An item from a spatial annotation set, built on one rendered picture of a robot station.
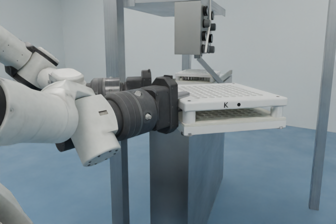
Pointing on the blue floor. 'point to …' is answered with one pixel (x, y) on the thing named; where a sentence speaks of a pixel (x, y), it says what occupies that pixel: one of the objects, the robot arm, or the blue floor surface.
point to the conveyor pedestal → (184, 176)
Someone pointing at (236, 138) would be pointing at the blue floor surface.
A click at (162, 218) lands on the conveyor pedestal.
